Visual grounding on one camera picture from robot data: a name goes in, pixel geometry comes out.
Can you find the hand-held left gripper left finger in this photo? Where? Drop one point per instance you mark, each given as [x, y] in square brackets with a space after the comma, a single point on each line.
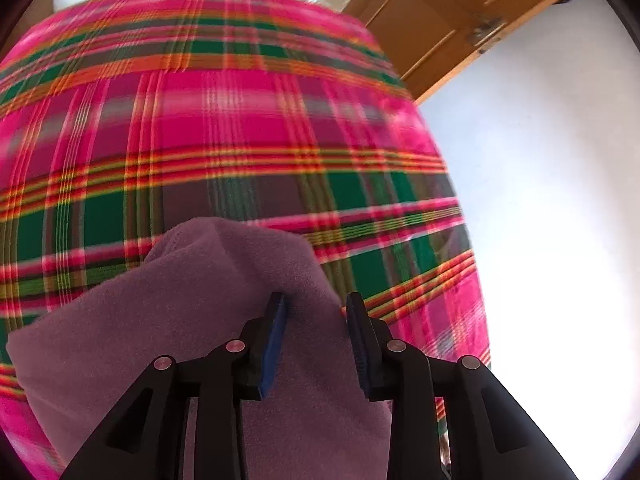
[275, 345]

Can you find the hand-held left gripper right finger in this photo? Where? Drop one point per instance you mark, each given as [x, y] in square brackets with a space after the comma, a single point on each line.
[357, 345]

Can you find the purple fleece pants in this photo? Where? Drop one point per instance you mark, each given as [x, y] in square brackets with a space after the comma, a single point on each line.
[175, 320]

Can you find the plaid bed sheet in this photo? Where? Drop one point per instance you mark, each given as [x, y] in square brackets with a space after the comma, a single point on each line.
[250, 135]

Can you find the metal door lock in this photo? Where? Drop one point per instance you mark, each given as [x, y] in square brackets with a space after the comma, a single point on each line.
[485, 32]

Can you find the wooden door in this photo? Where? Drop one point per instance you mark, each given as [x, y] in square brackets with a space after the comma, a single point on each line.
[440, 5]

